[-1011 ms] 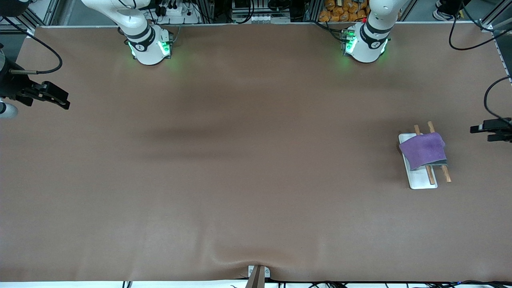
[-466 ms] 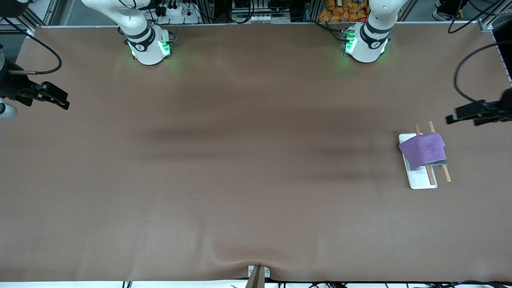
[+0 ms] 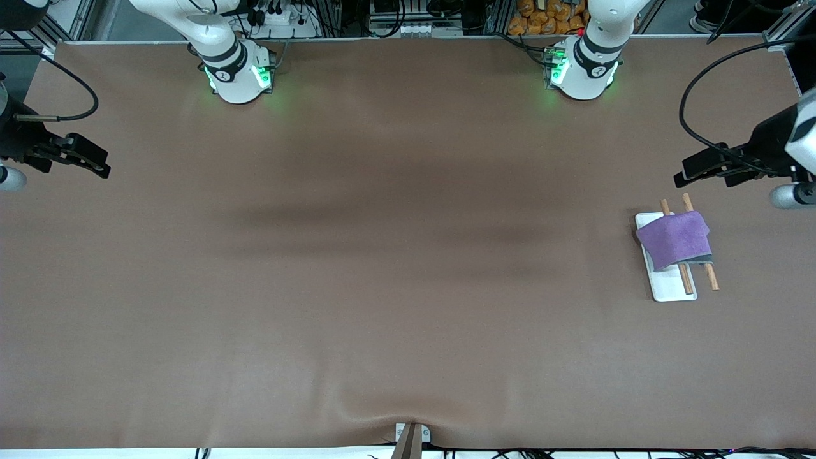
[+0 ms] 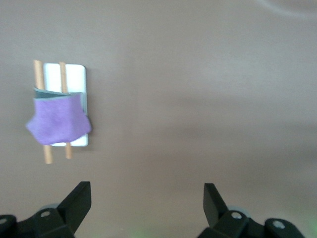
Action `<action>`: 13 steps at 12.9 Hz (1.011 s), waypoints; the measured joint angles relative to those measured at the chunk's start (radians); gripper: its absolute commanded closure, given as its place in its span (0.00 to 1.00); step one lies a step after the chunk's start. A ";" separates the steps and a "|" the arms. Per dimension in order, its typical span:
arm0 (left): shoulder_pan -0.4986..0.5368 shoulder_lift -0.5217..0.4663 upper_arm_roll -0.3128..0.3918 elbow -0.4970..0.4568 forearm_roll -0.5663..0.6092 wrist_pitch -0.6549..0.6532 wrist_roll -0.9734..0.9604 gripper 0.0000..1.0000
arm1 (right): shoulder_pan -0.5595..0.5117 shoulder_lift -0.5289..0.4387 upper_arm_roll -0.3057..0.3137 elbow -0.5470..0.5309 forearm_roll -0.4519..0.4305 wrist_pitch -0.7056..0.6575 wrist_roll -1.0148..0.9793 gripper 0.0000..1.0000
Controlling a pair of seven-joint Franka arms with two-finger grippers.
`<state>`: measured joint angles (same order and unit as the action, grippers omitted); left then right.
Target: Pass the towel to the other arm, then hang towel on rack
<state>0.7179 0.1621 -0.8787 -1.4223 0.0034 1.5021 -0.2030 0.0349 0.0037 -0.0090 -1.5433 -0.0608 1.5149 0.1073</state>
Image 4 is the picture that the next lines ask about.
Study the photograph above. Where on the brown table cover mat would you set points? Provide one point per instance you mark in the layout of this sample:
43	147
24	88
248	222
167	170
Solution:
198	99

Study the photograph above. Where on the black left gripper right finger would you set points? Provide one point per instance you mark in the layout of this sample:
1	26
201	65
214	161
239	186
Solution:
218	210

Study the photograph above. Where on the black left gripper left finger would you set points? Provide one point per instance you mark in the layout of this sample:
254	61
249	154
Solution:
71	208

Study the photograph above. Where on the purple and grey towel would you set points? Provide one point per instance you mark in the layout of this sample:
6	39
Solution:
59	119

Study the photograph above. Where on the white rack with wooden rods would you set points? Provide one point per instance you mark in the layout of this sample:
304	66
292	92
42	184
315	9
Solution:
74	77

